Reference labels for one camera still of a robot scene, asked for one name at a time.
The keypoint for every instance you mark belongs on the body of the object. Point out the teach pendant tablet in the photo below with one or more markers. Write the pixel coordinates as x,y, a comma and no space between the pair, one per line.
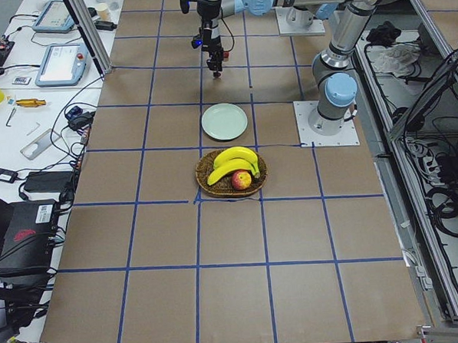
54,18
62,65

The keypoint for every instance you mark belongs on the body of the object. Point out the pale green round plate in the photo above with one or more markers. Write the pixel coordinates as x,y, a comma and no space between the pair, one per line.
224,121

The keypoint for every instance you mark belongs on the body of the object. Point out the yellow banana bunch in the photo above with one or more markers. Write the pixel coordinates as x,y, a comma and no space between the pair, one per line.
233,159

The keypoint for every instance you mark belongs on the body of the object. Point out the aluminium frame post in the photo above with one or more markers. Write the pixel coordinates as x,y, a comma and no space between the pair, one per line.
82,19

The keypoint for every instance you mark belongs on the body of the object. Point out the brown wicker basket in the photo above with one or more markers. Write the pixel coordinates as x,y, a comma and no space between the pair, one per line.
223,187

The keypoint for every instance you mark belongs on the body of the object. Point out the black computer box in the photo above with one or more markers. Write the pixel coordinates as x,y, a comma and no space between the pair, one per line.
27,244

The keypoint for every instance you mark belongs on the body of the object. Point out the black cloth bundle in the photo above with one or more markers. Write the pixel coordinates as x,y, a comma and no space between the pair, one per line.
384,35

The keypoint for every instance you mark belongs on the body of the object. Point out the far teach pendant tablet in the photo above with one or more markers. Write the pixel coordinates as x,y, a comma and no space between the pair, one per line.
54,18

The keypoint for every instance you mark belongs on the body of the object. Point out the near teach pendant tablet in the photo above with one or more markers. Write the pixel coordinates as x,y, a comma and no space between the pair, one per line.
62,65

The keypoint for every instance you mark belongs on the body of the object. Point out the black power adapter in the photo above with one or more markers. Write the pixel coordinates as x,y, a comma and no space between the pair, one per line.
47,182

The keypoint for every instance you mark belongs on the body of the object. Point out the red yellow apple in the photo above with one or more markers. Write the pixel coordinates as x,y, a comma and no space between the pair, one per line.
241,180

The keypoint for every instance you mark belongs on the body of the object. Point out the orange metal tool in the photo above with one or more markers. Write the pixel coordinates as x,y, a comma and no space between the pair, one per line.
31,103

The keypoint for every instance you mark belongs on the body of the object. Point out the grey metal bracket plate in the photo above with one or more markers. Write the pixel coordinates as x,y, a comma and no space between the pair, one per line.
32,150

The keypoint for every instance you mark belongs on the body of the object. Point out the paper cup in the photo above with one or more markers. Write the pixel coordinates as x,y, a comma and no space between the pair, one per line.
103,11

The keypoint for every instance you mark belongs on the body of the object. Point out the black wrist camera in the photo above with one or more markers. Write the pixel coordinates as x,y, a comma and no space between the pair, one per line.
196,41

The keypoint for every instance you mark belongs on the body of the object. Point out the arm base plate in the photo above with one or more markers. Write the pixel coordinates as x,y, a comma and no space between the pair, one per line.
315,131
298,21

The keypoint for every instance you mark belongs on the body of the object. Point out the white crumpled cloth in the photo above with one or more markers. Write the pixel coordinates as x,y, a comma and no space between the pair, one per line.
398,60

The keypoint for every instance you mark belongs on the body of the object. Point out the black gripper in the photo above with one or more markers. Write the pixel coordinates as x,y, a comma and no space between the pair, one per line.
212,44

